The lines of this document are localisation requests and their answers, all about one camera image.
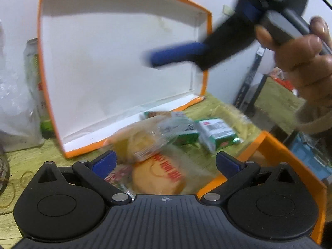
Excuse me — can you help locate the green beer can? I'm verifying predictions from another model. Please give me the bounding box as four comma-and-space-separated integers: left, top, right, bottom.
23, 38, 56, 139

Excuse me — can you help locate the red plastic bag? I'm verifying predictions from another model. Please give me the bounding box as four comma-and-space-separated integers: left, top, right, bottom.
270, 67, 299, 94

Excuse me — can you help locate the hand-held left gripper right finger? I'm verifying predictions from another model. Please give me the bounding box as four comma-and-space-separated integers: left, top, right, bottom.
202, 151, 293, 205

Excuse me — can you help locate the orange box lid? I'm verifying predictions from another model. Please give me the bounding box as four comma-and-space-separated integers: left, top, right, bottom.
36, 0, 213, 159

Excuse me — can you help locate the black stick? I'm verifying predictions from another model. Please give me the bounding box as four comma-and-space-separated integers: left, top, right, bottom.
235, 45, 265, 109

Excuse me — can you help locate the round pastry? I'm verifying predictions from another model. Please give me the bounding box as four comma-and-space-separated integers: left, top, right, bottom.
104, 117, 182, 164
131, 153, 187, 195

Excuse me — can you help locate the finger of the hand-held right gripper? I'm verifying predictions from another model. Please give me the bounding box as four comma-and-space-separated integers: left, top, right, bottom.
141, 41, 209, 69

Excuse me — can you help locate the person's right forearm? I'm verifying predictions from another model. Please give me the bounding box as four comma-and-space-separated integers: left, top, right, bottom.
294, 93, 332, 135

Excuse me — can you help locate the yellow rubber band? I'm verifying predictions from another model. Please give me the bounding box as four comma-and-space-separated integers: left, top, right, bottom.
19, 171, 34, 184
0, 183, 16, 208

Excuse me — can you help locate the person's right hand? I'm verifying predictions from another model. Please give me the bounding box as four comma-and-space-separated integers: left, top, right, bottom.
255, 16, 332, 104

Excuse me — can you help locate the red white snack wrapper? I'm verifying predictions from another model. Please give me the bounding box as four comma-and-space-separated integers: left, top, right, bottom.
104, 165, 135, 198

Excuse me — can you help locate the green white biscuit packet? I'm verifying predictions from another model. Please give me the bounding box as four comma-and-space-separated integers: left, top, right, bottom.
141, 110, 200, 146
197, 118, 243, 153

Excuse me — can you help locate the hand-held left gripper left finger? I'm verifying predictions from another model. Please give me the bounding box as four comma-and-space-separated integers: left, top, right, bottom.
39, 150, 130, 205

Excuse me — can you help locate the clear plastic bag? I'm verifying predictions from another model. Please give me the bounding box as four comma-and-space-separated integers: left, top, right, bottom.
0, 21, 44, 152

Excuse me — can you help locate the small side table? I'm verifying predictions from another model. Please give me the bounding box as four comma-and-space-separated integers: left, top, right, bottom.
253, 75, 306, 135

